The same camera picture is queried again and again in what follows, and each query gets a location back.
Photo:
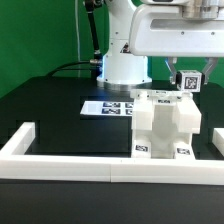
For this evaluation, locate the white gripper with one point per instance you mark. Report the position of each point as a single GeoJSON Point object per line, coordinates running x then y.
{"type": "Point", "coordinates": [179, 28]}

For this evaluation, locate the white chair seat block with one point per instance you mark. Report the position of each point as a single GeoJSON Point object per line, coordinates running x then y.
{"type": "Point", "coordinates": [163, 141]}

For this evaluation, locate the white chair back frame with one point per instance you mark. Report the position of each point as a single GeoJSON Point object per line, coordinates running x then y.
{"type": "Point", "coordinates": [165, 108]}

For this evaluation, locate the white paper marker sheet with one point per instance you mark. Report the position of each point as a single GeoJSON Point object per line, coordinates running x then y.
{"type": "Point", "coordinates": [107, 108]}

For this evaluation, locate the white U-shaped fence frame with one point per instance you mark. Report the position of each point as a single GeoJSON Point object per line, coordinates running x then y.
{"type": "Point", "coordinates": [15, 163]}

